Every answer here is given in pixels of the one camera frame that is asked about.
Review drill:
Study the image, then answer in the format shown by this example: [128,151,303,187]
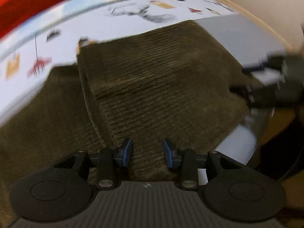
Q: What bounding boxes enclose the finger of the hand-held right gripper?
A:
[229,83,279,111]
[242,60,270,74]

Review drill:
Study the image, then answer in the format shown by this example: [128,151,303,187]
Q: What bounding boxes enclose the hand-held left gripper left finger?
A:
[53,137,133,191]

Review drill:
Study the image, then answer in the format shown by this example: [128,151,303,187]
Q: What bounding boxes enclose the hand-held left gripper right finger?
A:
[163,138,245,191]

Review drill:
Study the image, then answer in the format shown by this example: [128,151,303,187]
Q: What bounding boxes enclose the dark olive corduroy pants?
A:
[0,20,251,228]

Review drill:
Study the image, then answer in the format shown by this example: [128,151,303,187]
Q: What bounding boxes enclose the red knitted cloth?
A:
[0,0,78,39]

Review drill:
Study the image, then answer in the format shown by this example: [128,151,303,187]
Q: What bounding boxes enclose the wooden bed frame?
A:
[201,0,296,53]

